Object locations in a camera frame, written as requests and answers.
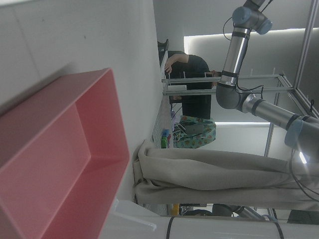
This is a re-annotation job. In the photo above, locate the pink plastic basket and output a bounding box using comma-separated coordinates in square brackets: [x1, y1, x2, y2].
[0, 67, 131, 239]

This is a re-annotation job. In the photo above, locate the black computer monitor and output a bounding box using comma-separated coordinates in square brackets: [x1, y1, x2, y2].
[181, 95, 212, 120]

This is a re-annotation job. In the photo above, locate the green patterned bag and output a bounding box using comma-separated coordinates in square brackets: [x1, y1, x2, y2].
[174, 116, 216, 149]

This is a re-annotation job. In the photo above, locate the seated person black shirt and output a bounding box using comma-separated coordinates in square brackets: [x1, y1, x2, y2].
[164, 51, 222, 97]

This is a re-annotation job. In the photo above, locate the white office desk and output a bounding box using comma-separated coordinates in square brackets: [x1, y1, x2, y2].
[159, 50, 170, 76]

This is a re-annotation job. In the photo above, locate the beige curtain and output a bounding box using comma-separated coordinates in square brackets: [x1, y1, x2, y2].
[133, 139, 319, 211]

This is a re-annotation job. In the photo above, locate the black office chair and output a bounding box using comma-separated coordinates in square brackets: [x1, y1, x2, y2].
[158, 38, 170, 53]

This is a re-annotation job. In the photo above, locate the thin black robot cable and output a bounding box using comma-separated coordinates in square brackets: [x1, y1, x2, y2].
[290, 148, 319, 203]

